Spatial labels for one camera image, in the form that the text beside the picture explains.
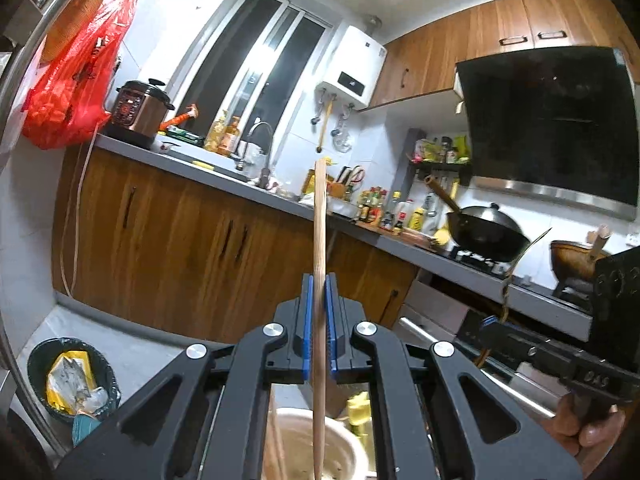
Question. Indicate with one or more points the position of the amber oil bottle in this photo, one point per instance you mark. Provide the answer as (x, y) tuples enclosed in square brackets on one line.
[(228, 140)]

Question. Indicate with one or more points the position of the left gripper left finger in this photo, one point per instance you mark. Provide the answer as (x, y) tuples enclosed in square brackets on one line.
[(202, 416)]

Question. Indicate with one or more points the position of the black trash bin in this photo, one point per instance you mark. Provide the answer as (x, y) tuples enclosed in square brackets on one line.
[(69, 376)]

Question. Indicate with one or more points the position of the knife block with scissors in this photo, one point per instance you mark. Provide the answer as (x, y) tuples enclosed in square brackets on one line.
[(347, 182)]

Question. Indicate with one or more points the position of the white water heater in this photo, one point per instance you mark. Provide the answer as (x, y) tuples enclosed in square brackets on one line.
[(353, 69)]

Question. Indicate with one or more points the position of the yellow oil bottle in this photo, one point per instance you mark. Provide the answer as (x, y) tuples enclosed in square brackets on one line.
[(216, 132)]

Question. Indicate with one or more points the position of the patterned teal quilted table cloth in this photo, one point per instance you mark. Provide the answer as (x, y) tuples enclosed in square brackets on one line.
[(83, 425)]

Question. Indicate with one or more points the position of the person's right hand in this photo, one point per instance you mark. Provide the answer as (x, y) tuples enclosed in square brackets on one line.
[(588, 442)]

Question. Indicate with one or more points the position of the black range hood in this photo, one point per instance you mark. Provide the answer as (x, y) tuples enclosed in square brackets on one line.
[(559, 124)]

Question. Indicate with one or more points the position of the kitchen faucet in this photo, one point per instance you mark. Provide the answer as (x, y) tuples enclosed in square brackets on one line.
[(254, 155)]

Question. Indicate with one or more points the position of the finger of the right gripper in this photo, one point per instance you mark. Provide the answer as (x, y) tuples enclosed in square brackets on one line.
[(490, 331)]

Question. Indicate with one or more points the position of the black wok with handle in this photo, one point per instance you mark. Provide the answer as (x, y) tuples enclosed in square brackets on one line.
[(483, 230)]

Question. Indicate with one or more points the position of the large yellow oil jug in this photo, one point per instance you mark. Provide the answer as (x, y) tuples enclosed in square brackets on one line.
[(308, 185)]

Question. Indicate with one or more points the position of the red plastic bag hanging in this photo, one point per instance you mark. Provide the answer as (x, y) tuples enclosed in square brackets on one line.
[(66, 106)]

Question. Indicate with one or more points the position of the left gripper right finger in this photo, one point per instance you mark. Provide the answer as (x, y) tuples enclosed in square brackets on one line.
[(434, 414)]

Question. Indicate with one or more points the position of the built-in oven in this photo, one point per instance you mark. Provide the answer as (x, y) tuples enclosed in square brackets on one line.
[(428, 315)]

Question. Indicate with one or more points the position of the electric pressure cooker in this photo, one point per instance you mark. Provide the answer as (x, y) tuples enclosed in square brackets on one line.
[(139, 108)]

